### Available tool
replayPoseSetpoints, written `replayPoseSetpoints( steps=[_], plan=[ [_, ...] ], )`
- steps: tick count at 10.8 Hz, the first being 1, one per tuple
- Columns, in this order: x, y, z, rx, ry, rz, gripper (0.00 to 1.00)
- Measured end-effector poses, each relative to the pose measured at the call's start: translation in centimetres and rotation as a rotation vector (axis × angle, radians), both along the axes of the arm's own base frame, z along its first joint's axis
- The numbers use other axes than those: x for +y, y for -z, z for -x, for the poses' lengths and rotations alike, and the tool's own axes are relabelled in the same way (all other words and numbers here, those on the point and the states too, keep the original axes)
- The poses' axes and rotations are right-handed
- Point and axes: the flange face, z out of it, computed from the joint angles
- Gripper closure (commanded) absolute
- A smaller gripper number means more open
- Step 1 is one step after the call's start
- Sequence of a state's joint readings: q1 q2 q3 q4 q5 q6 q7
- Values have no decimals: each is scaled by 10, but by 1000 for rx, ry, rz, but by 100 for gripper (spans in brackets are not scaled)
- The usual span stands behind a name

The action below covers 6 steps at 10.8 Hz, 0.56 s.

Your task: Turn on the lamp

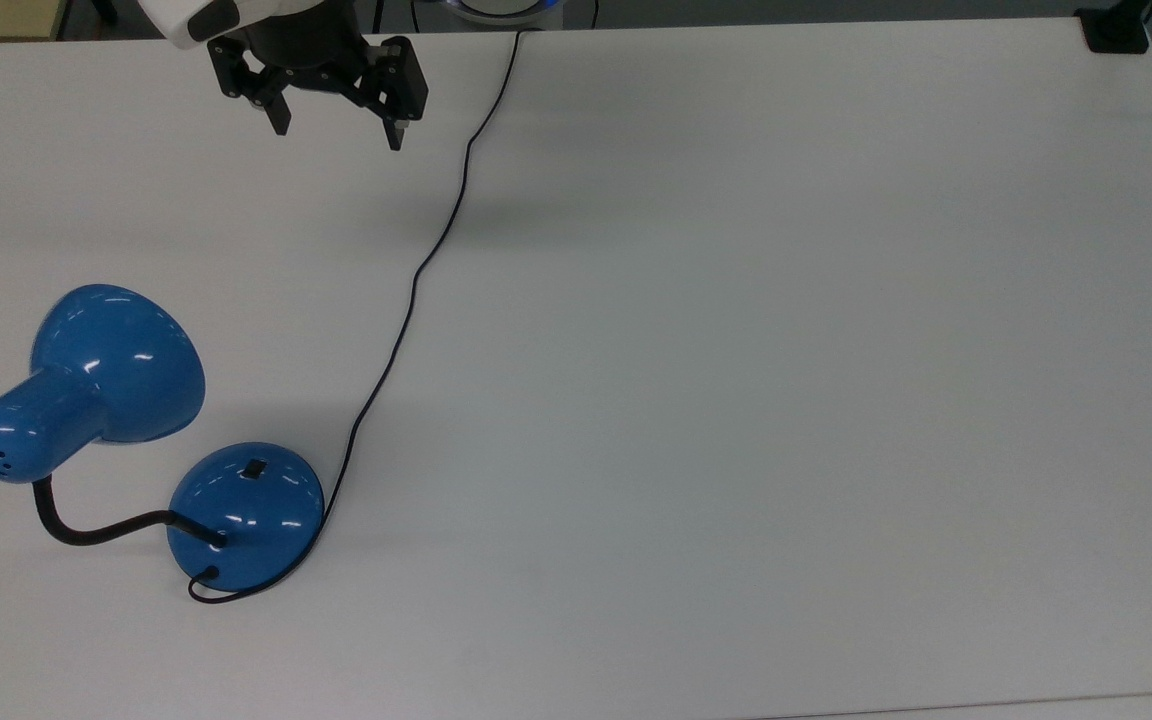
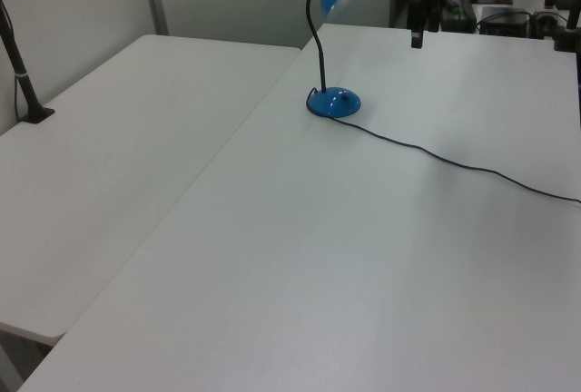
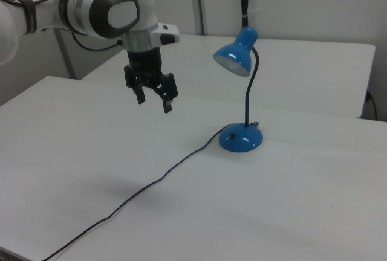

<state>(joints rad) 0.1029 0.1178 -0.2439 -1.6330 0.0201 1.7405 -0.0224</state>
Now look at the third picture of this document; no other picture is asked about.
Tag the blue gooseneck desk lamp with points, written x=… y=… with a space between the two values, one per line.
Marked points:
x=240 y=141

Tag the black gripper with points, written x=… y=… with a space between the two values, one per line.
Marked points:
x=145 y=61

